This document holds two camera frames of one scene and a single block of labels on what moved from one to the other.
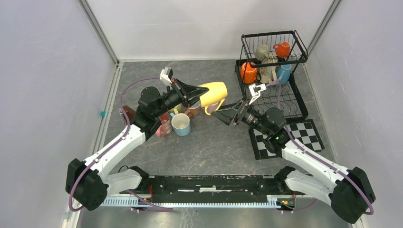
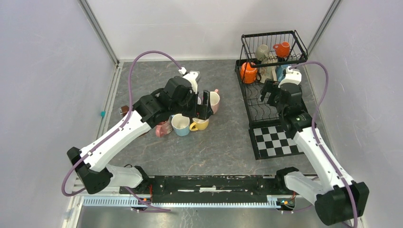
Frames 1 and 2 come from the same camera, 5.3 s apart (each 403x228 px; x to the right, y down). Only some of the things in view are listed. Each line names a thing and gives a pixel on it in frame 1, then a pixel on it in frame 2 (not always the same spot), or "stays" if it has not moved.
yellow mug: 217,92 -> 199,124
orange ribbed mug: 248,74 stays
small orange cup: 283,50 stays
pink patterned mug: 166,127 stays
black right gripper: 229,112 -> 270,86
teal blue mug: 283,72 stays
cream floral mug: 268,74 stays
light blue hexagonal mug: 180,123 stays
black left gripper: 188,94 -> 203,112
